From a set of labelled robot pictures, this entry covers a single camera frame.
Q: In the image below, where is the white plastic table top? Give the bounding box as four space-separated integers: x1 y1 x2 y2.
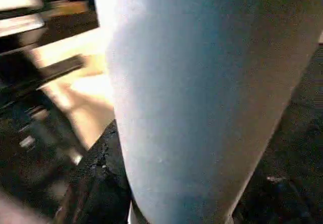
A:
32 29 117 152

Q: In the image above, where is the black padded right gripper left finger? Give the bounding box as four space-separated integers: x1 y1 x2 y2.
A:
54 119 134 224

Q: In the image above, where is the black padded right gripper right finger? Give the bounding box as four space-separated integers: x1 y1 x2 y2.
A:
233 138 323 224

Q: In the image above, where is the black work mat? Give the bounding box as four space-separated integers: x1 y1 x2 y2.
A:
0 47 323 224

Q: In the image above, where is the white plastic table leg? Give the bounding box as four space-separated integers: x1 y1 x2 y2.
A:
92 0 323 224

